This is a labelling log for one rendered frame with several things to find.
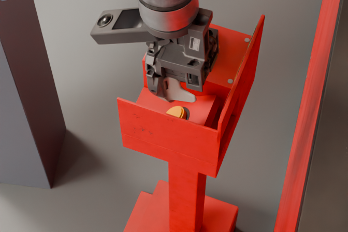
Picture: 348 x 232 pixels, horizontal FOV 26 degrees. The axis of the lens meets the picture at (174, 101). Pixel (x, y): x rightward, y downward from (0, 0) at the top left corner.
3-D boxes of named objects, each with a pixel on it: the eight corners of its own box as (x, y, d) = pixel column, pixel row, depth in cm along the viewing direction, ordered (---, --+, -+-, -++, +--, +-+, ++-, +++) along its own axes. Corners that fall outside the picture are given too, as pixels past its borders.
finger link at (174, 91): (195, 124, 110) (191, 89, 103) (157, 113, 112) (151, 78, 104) (202, 106, 112) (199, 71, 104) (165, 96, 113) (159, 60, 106)
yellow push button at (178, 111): (175, 113, 121) (168, 105, 120) (193, 112, 119) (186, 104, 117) (166, 133, 119) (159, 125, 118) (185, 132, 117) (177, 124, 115)
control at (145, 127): (167, 51, 132) (166, -15, 116) (254, 79, 129) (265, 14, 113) (122, 146, 122) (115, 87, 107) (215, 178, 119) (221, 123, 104)
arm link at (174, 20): (126, 3, 90) (151, -45, 94) (131, 27, 94) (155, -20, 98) (184, 18, 89) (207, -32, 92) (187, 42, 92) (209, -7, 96)
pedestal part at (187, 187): (178, 215, 174) (179, 92, 127) (202, 223, 173) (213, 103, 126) (169, 237, 171) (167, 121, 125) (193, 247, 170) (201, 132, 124)
